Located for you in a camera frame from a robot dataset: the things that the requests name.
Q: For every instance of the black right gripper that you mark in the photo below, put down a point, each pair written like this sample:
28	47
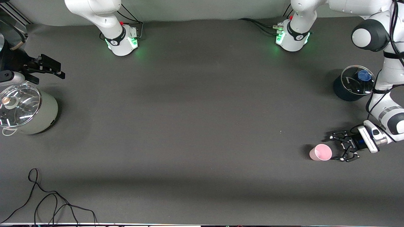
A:
14	60

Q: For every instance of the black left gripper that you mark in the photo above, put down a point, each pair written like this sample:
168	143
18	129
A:
355	142

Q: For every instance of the pink plastic cup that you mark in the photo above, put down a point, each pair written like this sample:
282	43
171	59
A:
320	153

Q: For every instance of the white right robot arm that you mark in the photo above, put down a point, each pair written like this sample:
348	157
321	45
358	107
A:
94	12

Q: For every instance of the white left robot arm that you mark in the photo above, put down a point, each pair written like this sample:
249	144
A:
300	19

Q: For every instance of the glass lid with beige knob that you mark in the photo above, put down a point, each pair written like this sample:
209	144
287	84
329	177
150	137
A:
25	108

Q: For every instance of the dark blue pot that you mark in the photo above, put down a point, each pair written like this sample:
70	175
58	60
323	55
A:
341	91

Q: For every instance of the aluminium frame rail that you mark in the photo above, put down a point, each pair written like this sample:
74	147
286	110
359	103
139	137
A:
15	15

